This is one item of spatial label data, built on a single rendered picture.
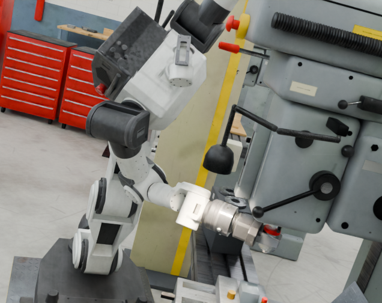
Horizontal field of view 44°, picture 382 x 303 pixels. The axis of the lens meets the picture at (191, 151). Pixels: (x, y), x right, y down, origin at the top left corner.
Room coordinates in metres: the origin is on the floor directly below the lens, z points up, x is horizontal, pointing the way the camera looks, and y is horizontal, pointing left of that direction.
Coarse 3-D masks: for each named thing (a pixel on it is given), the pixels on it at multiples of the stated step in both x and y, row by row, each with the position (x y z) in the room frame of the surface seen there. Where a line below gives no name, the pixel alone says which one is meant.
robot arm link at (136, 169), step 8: (144, 152) 1.39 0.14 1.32; (120, 160) 1.32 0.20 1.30; (128, 160) 1.32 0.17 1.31; (136, 160) 1.34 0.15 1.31; (144, 160) 1.38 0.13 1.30; (120, 168) 1.38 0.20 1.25; (128, 168) 1.35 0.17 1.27; (136, 168) 1.36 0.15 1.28; (144, 168) 1.39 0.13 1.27; (160, 168) 1.46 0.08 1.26; (120, 176) 1.41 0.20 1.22; (128, 176) 1.38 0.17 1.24; (136, 176) 1.38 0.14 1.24; (144, 176) 1.41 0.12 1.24; (128, 184) 1.39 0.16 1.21; (128, 192) 1.41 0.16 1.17; (136, 192) 1.39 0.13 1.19; (136, 200) 1.40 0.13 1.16
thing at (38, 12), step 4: (40, 0) 9.72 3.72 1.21; (44, 0) 9.81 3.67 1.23; (36, 4) 9.74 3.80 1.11; (40, 4) 9.72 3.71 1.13; (36, 8) 9.72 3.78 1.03; (40, 8) 9.73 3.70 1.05; (36, 12) 9.72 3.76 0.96; (40, 12) 9.74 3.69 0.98; (36, 16) 9.71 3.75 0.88; (40, 16) 9.75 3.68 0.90
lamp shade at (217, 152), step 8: (216, 144) 1.10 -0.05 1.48; (208, 152) 1.08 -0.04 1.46; (216, 152) 1.07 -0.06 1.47; (224, 152) 1.07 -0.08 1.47; (232, 152) 1.09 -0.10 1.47; (208, 160) 1.07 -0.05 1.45; (216, 160) 1.06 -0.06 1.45; (224, 160) 1.07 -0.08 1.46; (232, 160) 1.08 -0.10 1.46; (208, 168) 1.07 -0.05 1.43; (216, 168) 1.06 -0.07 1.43; (224, 168) 1.06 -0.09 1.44
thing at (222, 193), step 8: (216, 192) 1.78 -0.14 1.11; (224, 192) 1.77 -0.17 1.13; (232, 192) 1.82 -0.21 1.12; (224, 200) 1.70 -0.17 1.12; (232, 200) 1.73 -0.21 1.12; (240, 200) 1.73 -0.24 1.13; (240, 208) 1.67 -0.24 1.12; (248, 208) 1.70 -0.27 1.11; (208, 232) 1.72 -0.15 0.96; (208, 240) 1.69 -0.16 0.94; (216, 240) 1.64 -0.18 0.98; (224, 240) 1.65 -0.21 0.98; (232, 240) 1.66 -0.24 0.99; (240, 240) 1.66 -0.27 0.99; (216, 248) 1.64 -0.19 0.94; (224, 248) 1.65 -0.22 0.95; (232, 248) 1.66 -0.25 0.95; (240, 248) 1.66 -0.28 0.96
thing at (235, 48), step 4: (220, 44) 1.26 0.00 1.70; (224, 44) 1.27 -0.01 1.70; (228, 44) 1.27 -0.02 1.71; (232, 44) 1.27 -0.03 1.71; (236, 44) 1.28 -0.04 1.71; (220, 48) 1.27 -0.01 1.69; (224, 48) 1.27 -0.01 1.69; (228, 48) 1.27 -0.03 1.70; (232, 48) 1.27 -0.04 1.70; (236, 48) 1.27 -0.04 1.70; (240, 48) 1.28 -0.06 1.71; (232, 52) 1.27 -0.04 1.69; (236, 52) 1.27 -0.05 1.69; (240, 52) 1.28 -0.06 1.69; (244, 52) 1.27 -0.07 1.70; (248, 52) 1.28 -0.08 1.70; (252, 52) 1.28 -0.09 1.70; (256, 52) 1.28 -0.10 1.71; (256, 56) 1.28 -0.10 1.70; (260, 56) 1.28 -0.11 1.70; (264, 56) 1.28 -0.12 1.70; (268, 56) 1.28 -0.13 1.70
